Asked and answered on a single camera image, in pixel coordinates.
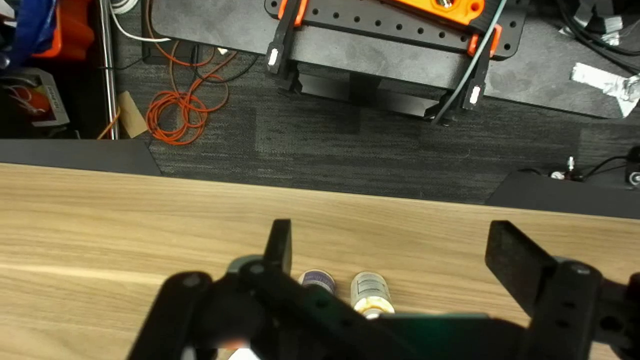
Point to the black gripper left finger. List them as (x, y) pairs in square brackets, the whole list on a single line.
[(278, 246)]

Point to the green label white pill bottle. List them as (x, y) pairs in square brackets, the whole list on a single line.
[(370, 294)]

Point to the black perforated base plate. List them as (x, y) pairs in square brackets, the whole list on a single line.
[(378, 19)]

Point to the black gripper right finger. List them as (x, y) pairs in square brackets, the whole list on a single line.
[(517, 262)]

